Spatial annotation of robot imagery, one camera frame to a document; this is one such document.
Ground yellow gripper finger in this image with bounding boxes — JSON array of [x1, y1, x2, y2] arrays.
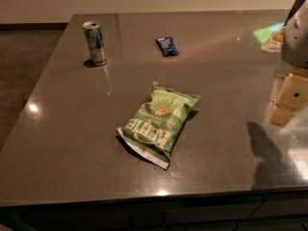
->
[[267, 68, 308, 127]]

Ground silver blue redbull can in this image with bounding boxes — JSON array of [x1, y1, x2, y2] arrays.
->
[[83, 21, 107, 65]]

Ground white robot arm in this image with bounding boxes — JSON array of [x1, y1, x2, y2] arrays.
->
[[266, 0, 308, 127]]

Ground dark cabinet drawers under counter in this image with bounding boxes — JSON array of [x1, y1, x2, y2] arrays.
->
[[0, 192, 308, 231]]

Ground small dark blue snack packet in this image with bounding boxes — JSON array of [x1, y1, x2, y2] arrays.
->
[[156, 37, 179, 57]]

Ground green kettle chips bag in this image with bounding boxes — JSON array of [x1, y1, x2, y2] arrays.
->
[[116, 82, 200, 169]]

